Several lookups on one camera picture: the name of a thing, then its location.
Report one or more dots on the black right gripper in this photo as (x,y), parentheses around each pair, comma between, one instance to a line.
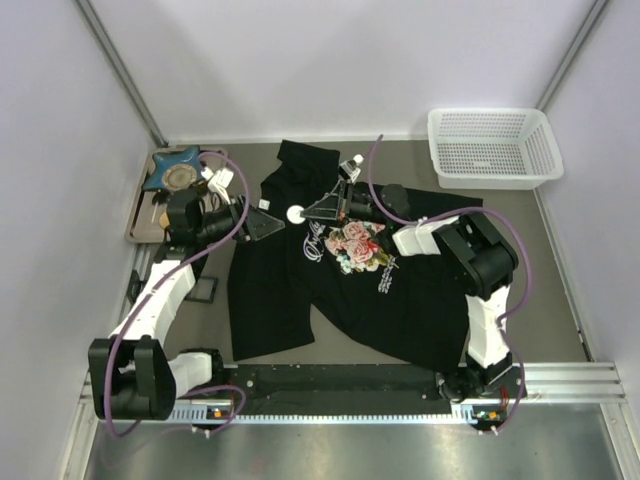
(342,201)

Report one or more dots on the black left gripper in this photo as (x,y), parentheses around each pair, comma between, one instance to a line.
(241,218)

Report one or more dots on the white round brooch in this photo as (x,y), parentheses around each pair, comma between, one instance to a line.
(294,214)

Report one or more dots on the black floral t-shirt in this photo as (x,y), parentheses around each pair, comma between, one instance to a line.
(409,308)

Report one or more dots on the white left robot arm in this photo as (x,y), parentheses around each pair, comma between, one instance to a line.
(131,375)

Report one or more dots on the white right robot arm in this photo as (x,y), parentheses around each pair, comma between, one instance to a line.
(479,259)

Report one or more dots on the black box with pink brooch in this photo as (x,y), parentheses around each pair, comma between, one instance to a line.
(204,290)

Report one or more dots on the orange cup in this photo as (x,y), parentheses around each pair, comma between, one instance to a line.
(164,221)

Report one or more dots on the blue star-shaped dish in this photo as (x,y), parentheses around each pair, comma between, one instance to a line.
(175,171)

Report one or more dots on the brown rectangular tray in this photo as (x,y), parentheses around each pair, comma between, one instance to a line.
(142,226)

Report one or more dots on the white perforated plastic basket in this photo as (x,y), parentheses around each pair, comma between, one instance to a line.
(493,148)

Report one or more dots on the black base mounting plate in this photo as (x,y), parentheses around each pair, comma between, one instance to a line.
(340,385)

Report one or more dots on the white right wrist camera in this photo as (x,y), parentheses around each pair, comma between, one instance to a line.
(349,170)

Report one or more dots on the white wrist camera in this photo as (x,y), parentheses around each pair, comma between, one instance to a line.
(218,181)
(349,170)

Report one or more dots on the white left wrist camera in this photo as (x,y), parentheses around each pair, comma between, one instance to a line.
(218,181)

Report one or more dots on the grey slotted cable duct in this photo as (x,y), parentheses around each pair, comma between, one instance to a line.
(217,413)

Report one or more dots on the aluminium frame rail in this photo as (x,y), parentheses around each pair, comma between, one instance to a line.
(567,422)

